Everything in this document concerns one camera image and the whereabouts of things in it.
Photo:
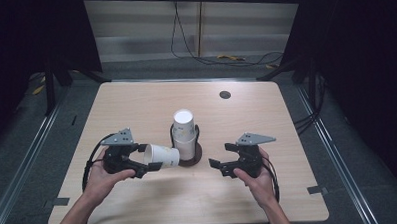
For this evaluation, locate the grey tape piece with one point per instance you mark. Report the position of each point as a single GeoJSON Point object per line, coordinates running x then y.
{"type": "Point", "coordinates": [316, 190]}
{"type": "Point", "coordinates": [60, 201]}

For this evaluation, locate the yellow floor marker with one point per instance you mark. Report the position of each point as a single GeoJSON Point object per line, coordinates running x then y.
{"type": "Point", "coordinates": [230, 57]}
{"type": "Point", "coordinates": [38, 90]}

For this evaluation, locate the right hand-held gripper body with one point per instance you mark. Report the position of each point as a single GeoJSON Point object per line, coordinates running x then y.
{"type": "Point", "coordinates": [251, 156]}

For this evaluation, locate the black curtain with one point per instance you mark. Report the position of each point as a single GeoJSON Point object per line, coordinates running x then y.
{"type": "Point", "coordinates": [24, 41]}
{"type": "Point", "coordinates": [361, 53]}

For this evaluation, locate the person's right hand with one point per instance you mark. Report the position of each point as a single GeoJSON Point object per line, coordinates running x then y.
{"type": "Point", "coordinates": [260, 186]}

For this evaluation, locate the round black table grommet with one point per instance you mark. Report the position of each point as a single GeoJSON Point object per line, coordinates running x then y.
{"type": "Point", "coordinates": [225, 94]}

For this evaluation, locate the black metal stand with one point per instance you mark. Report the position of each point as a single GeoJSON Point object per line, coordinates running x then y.
{"type": "Point", "coordinates": [310, 78]}
{"type": "Point", "coordinates": [49, 93]}

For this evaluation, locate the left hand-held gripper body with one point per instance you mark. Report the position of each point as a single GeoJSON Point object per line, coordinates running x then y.
{"type": "Point", "coordinates": [116, 158]}

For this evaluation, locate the dark round coaster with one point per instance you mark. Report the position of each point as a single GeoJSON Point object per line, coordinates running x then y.
{"type": "Point", "coordinates": [197, 157]}

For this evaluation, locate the stack of white paper cups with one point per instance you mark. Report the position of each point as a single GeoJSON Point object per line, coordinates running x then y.
{"type": "Point", "coordinates": [184, 132]}

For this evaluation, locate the single white paper cup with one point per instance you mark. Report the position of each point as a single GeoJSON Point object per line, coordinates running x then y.
{"type": "Point", "coordinates": [163, 156]}

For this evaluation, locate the person's left hand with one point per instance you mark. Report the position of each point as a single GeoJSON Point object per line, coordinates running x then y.
{"type": "Point", "coordinates": [100, 183]}

